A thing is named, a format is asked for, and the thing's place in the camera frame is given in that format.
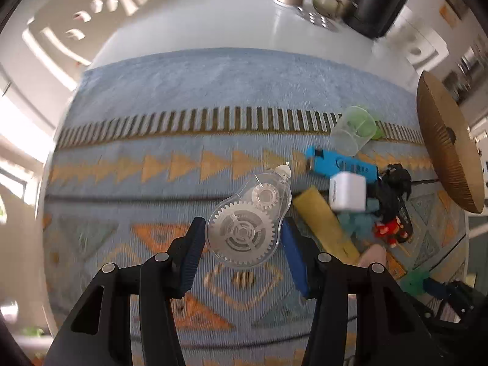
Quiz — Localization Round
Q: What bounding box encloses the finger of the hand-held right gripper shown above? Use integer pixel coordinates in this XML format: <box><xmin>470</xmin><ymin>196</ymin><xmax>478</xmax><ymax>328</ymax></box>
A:
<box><xmin>422</xmin><ymin>278</ymin><xmax>477</xmax><ymax>313</ymax></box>

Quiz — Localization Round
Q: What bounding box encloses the white charger cube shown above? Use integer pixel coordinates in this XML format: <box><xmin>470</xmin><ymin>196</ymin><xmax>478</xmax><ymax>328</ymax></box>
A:
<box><xmin>328</xmin><ymin>172</ymin><xmax>367</xmax><ymax>212</ymax></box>

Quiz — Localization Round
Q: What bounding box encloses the yellow rectangular bar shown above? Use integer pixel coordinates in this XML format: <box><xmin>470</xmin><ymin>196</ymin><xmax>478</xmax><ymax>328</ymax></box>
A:
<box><xmin>293</xmin><ymin>186</ymin><xmax>361</xmax><ymax>264</ymax></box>

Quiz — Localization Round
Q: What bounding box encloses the black figure toy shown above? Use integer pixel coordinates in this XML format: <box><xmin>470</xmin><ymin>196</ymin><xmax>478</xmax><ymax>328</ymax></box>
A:
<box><xmin>375</xmin><ymin>163</ymin><xmax>412</xmax><ymax>222</ymax></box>

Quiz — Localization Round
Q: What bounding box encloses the clear plastic cup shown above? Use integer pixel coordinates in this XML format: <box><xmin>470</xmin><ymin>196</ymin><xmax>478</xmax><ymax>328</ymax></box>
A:
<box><xmin>331</xmin><ymin>106</ymin><xmax>378</xmax><ymax>157</ymax></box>

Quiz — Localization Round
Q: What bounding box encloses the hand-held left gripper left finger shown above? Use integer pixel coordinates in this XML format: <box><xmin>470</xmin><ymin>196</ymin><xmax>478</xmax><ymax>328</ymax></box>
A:
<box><xmin>46</xmin><ymin>217</ymin><xmax>208</xmax><ymax>366</ymax></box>

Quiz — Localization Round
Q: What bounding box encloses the pink rounded object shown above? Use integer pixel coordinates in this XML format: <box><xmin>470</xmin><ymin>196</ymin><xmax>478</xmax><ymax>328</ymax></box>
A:
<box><xmin>358</xmin><ymin>245</ymin><xmax>387</xmax><ymax>272</ymax></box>

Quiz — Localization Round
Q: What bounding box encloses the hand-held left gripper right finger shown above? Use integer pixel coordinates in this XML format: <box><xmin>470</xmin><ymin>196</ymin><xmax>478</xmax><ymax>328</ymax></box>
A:
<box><xmin>281</xmin><ymin>217</ymin><xmax>439</xmax><ymax>366</ymax></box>

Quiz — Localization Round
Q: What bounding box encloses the perforated metal disc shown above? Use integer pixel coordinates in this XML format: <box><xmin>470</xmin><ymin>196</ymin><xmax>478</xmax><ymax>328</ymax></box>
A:
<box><xmin>295</xmin><ymin>5</ymin><xmax>340</xmax><ymax>32</ymax></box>

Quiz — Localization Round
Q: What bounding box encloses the green star toy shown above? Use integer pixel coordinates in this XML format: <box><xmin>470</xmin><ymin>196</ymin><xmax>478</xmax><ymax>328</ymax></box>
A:
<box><xmin>400</xmin><ymin>269</ymin><xmax>431</xmax><ymax>296</ymax></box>

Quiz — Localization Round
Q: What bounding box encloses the clear correction tape dispenser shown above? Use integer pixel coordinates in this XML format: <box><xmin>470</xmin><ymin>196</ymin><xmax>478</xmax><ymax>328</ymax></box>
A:
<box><xmin>205</xmin><ymin>163</ymin><xmax>293</xmax><ymax>268</ymax></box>

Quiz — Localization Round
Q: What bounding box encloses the blue utility knife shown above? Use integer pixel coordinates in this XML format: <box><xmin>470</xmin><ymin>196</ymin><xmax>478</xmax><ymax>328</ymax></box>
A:
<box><xmin>305</xmin><ymin>145</ymin><xmax>378</xmax><ymax>180</ymax></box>

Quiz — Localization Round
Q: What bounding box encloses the white chair with oval holes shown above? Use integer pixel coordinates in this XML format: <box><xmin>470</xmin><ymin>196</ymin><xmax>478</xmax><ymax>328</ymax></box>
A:
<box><xmin>23</xmin><ymin>0</ymin><xmax>142</xmax><ymax>65</ymax></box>
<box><xmin>375</xmin><ymin>8</ymin><xmax>447</xmax><ymax>73</ymax></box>

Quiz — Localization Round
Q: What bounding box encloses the black cylinder container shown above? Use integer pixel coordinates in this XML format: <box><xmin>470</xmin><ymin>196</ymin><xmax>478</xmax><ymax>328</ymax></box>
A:
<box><xmin>345</xmin><ymin>0</ymin><xmax>420</xmax><ymax>39</ymax></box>

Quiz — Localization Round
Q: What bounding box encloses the orange wall poster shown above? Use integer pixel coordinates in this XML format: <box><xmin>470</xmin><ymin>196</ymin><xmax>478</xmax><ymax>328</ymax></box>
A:
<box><xmin>438</xmin><ymin>0</ymin><xmax>470</xmax><ymax>27</ymax></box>

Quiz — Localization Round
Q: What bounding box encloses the blue patterned woven mat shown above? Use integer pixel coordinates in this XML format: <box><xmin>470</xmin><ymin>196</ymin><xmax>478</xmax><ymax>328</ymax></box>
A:
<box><xmin>42</xmin><ymin>48</ymin><xmax>468</xmax><ymax>366</ymax></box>

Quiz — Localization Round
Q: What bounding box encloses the green plastic toy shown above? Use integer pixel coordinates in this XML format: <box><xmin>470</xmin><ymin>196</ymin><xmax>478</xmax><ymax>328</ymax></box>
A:
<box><xmin>345</xmin><ymin>107</ymin><xmax>386</xmax><ymax>140</ymax></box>

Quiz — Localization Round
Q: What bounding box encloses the round wicker basket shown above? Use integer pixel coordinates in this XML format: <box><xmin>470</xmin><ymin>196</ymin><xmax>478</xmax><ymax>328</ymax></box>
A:
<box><xmin>416</xmin><ymin>72</ymin><xmax>485</xmax><ymax>214</ymax></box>

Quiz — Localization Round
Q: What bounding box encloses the teal plastic toy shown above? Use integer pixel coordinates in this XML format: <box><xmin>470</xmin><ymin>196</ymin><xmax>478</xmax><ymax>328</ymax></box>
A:
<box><xmin>337</xmin><ymin>211</ymin><xmax>376</xmax><ymax>239</ymax></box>

